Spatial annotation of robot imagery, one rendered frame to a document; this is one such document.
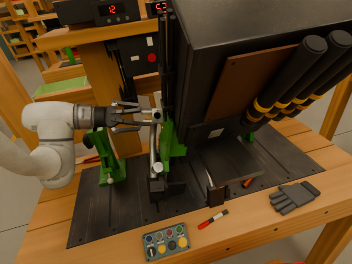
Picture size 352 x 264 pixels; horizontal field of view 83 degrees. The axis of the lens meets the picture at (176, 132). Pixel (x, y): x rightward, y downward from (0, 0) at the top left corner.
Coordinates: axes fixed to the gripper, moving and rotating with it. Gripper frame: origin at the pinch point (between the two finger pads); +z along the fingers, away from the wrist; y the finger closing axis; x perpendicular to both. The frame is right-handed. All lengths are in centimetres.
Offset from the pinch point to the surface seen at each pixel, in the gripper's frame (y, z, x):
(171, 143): -11.1, 5.9, -5.6
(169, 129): -7.2, 4.3, -11.0
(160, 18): 3.7, -5.1, -46.3
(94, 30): 27.7, -19.4, -9.2
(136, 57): 22.9, -4.7, -2.6
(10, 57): 507, -465, 878
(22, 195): -37, -115, 190
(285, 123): 2, 86, 21
